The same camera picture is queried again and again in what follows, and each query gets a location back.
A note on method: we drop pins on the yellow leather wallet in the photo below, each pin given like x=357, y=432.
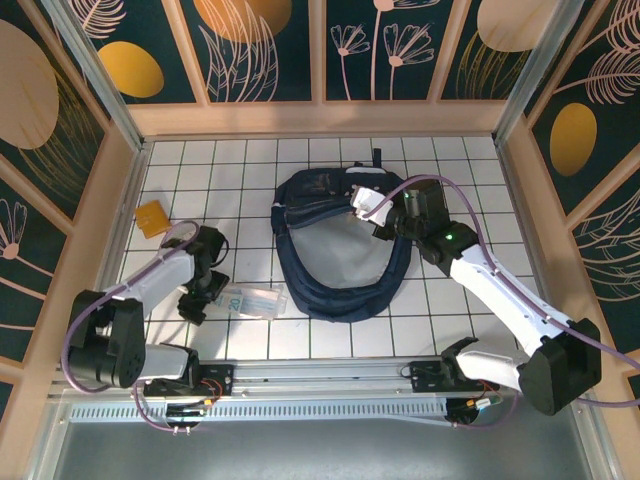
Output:
x=151, y=218

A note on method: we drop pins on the aluminium mounting rail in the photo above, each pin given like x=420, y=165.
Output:
x=320, y=375

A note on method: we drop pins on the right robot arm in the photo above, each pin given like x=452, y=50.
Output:
x=500, y=295

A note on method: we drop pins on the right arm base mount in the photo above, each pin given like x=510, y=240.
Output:
x=425, y=375

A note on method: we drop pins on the navy blue backpack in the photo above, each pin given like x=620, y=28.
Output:
x=340, y=300

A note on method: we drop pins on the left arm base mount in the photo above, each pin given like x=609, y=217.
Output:
x=220, y=375

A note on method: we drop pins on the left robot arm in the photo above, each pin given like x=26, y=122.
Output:
x=160, y=272

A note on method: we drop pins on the aluminium frame post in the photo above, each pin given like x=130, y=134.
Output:
x=535, y=75
x=97, y=75

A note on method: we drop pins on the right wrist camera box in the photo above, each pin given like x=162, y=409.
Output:
x=370, y=202

